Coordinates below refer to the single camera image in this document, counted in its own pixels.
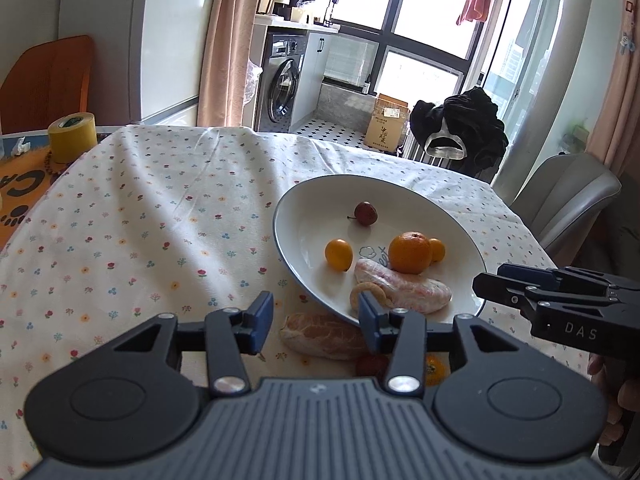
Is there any pink curtain left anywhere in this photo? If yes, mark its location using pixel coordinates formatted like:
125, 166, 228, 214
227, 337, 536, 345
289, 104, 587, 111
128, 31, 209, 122
198, 0, 257, 127

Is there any pink curtain right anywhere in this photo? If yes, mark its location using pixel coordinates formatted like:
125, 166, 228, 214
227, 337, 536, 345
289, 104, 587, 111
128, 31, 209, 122
587, 0, 639, 176

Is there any yellow tape roll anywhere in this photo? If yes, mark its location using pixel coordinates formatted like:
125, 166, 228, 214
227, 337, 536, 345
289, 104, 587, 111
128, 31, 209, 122
48, 112, 98, 164

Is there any orange cat table mat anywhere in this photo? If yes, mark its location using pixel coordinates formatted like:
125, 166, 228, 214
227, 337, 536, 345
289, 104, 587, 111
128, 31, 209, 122
1, 132, 67, 247

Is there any peeled pomelo segment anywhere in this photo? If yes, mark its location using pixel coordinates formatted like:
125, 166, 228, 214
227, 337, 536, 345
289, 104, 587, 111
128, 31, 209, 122
355, 258, 452, 315
279, 312, 368, 361

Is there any large orange mandarin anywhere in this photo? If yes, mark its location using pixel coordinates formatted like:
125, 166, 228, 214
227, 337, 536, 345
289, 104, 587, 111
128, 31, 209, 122
388, 232, 433, 275

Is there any orange wooden chair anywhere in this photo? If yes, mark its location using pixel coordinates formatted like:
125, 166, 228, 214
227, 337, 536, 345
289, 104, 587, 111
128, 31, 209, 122
1, 35, 94, 134

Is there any small kumquat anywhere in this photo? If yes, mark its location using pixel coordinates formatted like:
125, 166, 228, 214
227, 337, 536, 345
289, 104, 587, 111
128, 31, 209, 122
324, 238, 354, 272
428, 237, 446, 264

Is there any white plate blue rim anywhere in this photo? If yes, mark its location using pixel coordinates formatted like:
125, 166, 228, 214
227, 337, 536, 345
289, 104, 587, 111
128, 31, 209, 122
272, 174, 486, 324

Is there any grey washing machine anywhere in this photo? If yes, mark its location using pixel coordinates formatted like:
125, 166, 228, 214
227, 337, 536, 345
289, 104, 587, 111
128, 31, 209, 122
254, 28, 307, 132

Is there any grey padded chair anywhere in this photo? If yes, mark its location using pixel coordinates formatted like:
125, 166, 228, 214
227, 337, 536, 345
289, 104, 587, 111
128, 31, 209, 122
511, 153, 622, 266

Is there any white refrigerator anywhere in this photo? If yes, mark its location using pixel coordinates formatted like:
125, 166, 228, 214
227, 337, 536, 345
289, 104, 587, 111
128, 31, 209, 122
56, 0, 224, 126

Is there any white cabinet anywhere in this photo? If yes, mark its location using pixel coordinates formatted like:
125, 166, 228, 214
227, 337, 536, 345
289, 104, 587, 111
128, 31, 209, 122
290, 32, 334, 132

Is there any right hand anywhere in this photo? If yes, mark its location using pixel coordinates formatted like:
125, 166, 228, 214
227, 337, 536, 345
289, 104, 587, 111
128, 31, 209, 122
587, 354, 639, 446

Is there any pink curtain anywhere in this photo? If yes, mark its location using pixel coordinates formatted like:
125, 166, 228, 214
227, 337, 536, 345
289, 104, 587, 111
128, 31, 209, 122
198, 0, 257, 127
587, 0, 639, 176

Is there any cardboard box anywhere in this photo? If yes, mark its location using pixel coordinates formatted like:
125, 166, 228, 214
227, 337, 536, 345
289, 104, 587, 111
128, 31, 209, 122
364, 93, 409, 152

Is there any floral white tablecloth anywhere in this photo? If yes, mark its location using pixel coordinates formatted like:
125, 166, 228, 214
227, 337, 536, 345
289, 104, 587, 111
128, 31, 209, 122
1, 126, 606, 479

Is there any black clothes pile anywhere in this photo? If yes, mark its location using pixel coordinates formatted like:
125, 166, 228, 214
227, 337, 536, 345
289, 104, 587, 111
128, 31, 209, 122
409, 87, 509, 178

